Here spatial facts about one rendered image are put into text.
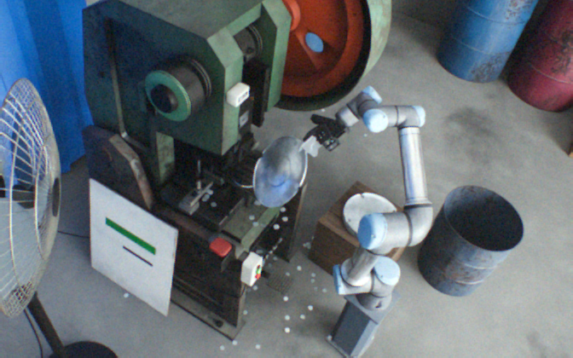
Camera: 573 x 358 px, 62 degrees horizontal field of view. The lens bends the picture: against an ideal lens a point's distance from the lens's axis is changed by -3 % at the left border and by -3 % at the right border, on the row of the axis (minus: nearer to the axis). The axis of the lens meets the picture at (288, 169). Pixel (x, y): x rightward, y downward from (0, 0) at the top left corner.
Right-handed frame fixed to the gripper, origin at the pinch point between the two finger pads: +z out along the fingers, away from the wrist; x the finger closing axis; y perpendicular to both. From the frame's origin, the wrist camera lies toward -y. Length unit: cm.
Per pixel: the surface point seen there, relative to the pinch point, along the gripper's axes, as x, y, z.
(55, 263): -4, -44, 145
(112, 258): 5, -28, 113
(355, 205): 74, -10, 12
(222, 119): -38.6, 1.1, 6.0
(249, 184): 3.0, -5.8, 27.0
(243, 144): -11.9, -10.4, 15.1
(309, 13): -18, -34, -35
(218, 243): -9.0, 16.6, 42.4
